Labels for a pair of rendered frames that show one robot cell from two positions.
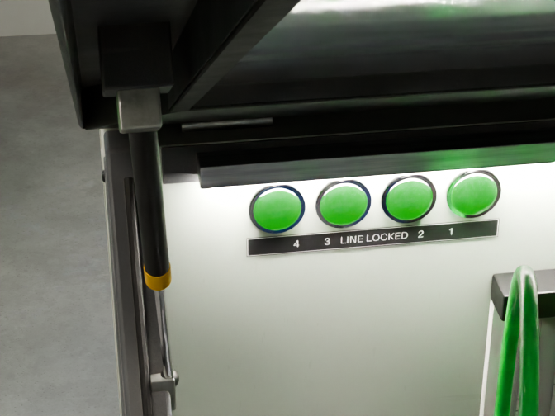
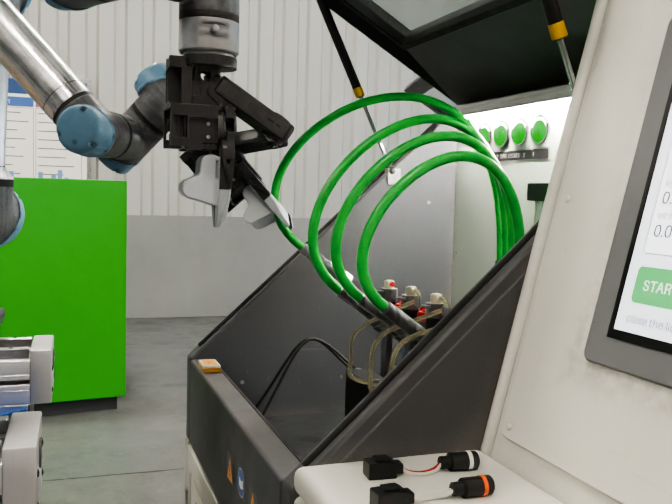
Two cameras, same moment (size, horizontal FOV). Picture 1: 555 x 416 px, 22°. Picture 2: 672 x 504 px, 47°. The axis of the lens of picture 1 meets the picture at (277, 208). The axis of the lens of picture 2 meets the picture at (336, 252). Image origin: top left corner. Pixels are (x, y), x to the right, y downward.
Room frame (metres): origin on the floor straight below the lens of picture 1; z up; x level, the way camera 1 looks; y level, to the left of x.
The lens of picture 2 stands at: (0.50, -1.39, 1.26)
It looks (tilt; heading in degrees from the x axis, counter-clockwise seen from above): 4 degrees down; 79
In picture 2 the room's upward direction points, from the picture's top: 2 degrees clockwise
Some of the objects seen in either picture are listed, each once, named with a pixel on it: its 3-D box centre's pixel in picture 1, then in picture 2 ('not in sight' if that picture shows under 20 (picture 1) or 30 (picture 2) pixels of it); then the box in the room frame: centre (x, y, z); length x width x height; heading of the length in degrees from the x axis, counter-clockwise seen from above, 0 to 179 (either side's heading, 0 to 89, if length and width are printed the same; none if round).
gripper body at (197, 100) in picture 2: not in sight; (201, 106); (0.53, -0.40, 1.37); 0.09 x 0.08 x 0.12; 9
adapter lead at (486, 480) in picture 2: not in sight; (433, 491); (0.74, -0.73, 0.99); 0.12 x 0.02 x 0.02; 9
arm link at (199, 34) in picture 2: not in sight; (209, 41); (0.54, -0.40, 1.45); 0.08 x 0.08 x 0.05
